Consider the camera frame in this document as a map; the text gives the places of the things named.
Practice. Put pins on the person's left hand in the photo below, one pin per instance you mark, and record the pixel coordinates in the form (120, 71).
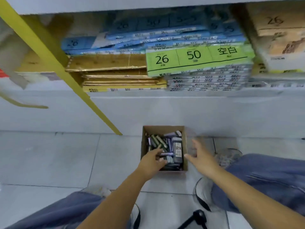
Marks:
(151, 164)

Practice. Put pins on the person's right hand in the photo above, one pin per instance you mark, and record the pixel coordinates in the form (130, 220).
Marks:
(205, 162)

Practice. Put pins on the pile of lead refill cases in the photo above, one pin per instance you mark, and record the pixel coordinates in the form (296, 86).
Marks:
(177, 150)

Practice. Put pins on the small brown cardboard box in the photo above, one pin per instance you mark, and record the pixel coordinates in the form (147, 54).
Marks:
(164, 128)

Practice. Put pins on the person's left forearm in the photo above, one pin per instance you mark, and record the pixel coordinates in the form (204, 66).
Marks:
(114, 202)

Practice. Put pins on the person's right forearm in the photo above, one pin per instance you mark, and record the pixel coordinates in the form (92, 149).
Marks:
(250, 202)

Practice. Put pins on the white grey sneaker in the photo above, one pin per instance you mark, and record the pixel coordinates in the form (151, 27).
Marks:
(95, 190)
(228, 157)

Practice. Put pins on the blue jeans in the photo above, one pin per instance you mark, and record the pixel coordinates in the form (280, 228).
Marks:
(262, 178)

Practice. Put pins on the stack of gold paper packs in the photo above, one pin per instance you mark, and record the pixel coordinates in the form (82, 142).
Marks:
(107, 63)

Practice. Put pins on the stack of blue paper packs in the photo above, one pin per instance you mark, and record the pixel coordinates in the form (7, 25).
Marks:
(143, 38)

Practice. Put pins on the beige notebook stack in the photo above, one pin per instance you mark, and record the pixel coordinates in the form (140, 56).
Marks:
(281, 45)

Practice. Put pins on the yellow notebook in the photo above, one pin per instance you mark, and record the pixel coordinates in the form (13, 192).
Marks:
(33, 61)

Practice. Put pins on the yellow shelf post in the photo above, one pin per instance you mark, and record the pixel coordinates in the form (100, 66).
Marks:
(71, 83)

